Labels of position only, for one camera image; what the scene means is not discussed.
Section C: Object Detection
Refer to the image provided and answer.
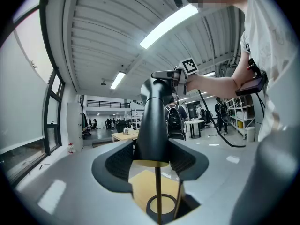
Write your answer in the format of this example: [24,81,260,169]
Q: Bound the black desk lamp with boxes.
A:
[133,77,186,225]

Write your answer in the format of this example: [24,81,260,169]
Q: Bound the person's grey trousers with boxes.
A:
[229,125,300,225]

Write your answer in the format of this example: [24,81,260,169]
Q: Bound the square wooden table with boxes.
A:
[128,169,186,220]

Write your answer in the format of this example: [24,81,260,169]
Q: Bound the person's white shirt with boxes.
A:
[240,0,300,143]

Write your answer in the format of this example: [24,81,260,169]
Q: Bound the round white table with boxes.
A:
[185,120,204,140]

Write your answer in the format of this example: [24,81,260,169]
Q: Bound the small black monitor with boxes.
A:
[235,73,268,96]

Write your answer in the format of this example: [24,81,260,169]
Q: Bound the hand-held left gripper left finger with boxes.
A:
[28,139,153,225]

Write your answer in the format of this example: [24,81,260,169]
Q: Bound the black framed window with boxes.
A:
[0,0,66,187]

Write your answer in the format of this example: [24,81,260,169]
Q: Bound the person's right forearm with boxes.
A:
[186,74,244,100]

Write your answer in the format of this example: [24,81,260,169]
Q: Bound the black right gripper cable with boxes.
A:
[197,89,247,149]

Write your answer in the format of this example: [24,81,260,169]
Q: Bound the black mezzanine railing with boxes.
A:
[86,99,131,109]

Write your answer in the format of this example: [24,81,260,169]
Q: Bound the white metal shelf rack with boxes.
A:
[226,97,256,141]

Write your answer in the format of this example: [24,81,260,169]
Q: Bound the long wooden white-legged desk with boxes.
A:
[111,129,141,143]

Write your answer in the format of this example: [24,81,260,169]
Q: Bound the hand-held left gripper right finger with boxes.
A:
[164,139,235,225]

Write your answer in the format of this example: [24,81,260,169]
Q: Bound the white waste bin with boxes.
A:
[246,126,255,142]

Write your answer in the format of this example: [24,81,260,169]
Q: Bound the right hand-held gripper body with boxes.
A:
[172,58,199,96]

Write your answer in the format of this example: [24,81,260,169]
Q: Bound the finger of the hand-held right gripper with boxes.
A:
[151,70,175,80]

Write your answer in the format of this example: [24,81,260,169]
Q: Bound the grey metal lockers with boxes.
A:
[67,102,84,152]

